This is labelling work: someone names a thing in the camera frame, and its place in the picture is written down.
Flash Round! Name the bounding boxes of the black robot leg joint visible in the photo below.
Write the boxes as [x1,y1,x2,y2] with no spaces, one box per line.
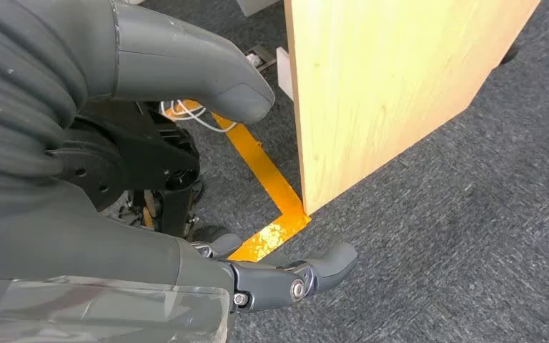
[46,99,207,240]

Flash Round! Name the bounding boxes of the orange floor tape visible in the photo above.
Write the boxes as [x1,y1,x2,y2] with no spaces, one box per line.
[164,99,312,264]

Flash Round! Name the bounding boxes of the metal floor socket box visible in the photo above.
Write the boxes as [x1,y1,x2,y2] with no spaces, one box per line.
[243,43,278,73]

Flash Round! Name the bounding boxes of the white desk foot block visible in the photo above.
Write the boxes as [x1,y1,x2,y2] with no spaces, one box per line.
[275,46,295,101]

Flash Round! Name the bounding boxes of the white plastic panel piece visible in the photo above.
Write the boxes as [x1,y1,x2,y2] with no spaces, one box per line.
[235,0,282,18]

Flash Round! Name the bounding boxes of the light wooden desk panel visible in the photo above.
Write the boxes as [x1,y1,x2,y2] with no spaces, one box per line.
[284,0,542,217]

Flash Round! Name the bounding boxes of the black caster wheel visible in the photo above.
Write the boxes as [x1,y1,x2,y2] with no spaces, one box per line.
[500,43,520,66]

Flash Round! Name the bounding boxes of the thin white floor cable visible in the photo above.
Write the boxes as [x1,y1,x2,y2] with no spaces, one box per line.
[159,99,239,134]

